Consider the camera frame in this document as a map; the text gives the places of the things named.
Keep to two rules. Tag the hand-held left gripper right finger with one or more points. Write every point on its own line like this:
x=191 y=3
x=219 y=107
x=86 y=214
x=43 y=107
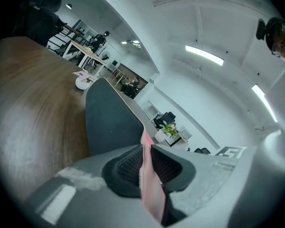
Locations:
x=204 y=179

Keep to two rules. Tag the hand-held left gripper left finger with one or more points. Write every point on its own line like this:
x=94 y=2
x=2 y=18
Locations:
x=90 y=170

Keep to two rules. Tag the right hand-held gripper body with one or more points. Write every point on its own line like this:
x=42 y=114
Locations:
x=230 y=152

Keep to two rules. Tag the pink desk mat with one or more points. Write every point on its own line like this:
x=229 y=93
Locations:
x=109 y=117

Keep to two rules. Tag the black office chair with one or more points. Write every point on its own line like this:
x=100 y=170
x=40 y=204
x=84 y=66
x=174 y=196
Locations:
x=202 y=151
x=38 y=27
x=166 y=117

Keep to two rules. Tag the person's white shirt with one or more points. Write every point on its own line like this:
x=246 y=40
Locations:
x=275 y=174

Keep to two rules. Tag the long ceiling light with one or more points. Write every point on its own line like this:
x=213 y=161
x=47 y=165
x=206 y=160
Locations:
x=263 y=101
x=204 y=54

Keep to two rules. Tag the purple flower potted plant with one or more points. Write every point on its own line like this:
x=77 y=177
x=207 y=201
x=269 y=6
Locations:
x=160 y=135

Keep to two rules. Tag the black glasses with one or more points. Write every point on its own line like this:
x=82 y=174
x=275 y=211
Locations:
x=275 y=51

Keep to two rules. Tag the white standing fan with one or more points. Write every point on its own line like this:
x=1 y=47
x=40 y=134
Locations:
x=106 y=55

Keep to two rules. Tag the wooden top white desk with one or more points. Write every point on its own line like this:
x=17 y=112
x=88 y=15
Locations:
x=85 y=51

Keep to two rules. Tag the round ceiling lamp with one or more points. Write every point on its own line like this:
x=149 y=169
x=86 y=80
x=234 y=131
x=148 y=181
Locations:
x=69 y=5

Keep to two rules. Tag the black head-mounted camera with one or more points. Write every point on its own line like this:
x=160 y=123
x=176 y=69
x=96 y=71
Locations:
x=260 y=30

